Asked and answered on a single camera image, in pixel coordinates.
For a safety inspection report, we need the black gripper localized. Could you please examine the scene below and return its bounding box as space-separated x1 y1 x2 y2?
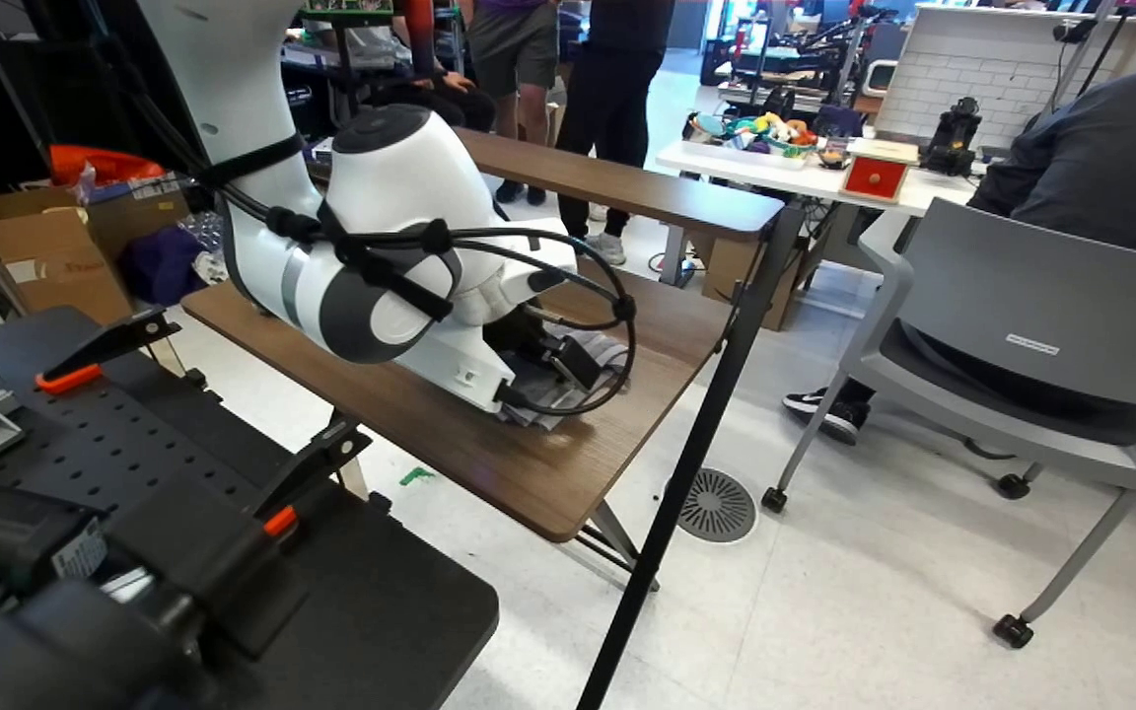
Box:
503 307 598 388

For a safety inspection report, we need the long narrow wooden bench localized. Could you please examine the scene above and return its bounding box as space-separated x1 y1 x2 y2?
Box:
463 125 788 241

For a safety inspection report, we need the cardboard box with dark print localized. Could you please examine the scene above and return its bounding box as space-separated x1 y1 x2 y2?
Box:
700 233 811 332

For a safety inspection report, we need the round floor drain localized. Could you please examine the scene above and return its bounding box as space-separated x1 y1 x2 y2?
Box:
674 465 758 545

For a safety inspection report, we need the person in black t-shirt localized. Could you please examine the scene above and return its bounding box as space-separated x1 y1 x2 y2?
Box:
559 0 686 267

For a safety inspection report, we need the white table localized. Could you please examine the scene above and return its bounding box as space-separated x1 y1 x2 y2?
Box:
651 135 958 219

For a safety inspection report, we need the person in grey shorts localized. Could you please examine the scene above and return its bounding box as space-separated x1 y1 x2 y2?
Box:
463 0 559 208

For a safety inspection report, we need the colourful toys pile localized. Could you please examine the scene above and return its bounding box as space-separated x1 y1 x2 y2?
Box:
683 106 847 163

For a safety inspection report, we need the person in dark clothes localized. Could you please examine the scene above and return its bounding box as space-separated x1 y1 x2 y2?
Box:
386 0 492 135

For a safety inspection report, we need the red box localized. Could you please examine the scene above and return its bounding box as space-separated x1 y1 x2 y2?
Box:
842 140 920 207

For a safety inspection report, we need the purple cloth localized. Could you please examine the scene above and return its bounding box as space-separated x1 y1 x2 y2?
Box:
114 224 211 307

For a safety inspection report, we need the black perforated workbench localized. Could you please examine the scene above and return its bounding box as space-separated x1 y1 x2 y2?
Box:
0 307 503 710

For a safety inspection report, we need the orange bag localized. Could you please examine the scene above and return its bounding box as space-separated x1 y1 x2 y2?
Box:
44 144 170 191

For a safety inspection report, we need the grey rolling chair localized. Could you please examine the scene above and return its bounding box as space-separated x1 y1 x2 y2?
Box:
758 199 1136 651

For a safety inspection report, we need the large cardboard box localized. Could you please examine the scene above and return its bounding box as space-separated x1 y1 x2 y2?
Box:
0 181 189 328

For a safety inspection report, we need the white board panel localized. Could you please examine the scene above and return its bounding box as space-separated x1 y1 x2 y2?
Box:
874 6 1098 149

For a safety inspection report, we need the seated person in grey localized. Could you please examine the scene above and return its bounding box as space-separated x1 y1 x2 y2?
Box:
776 58 1136 451

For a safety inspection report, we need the white wrist camera block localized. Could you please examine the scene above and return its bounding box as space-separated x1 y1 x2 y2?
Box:
425 332 521 415

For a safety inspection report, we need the black metal table frame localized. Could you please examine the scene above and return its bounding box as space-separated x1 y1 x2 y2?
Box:
559 497 651 587

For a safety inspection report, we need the black clamp orange handle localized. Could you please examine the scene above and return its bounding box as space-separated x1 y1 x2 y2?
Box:
30 307 185 401
147 415 375 634

